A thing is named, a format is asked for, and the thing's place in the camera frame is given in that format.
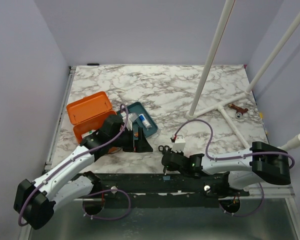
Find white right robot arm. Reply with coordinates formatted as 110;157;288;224
161;141;295;196

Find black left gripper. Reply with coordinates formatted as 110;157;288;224
109;127;153;153

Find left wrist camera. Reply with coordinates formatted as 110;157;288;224
121;112;138;131

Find white PVC pipe frame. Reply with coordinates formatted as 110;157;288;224
187;0;300;154

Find black-handled scissors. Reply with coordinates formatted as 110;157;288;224
158;145;171;175

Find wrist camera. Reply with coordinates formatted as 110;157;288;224
171;134;186;153
121;112;138;131

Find teal divided tray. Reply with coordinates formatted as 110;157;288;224
127;101;158;140

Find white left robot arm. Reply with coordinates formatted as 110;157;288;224
13;114;153;227

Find orange medicine kit box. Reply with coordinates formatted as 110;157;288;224
66;91;117;144

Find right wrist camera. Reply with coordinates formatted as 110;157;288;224
171;134;186;153

